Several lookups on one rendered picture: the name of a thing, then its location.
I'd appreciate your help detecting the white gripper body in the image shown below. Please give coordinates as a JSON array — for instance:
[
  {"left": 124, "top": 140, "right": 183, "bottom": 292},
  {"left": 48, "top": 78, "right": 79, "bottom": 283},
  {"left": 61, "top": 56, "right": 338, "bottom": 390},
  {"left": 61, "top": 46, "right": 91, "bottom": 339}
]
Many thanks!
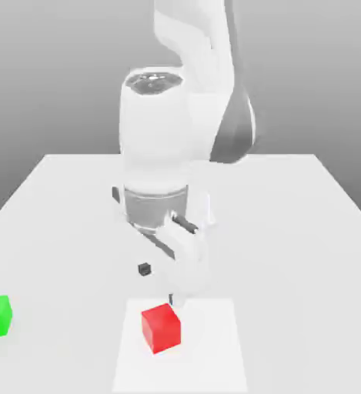
[{"left": 128, "top": 215, "right": 213, "bottom": 293}]

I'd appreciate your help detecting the small red cube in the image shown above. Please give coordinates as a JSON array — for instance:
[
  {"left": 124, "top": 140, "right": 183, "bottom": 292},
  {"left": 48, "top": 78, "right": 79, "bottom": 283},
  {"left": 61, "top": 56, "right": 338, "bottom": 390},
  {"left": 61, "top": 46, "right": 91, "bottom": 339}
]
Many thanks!
[{"left": 141, "top": 302, "right": 182, "bottom": 356}]

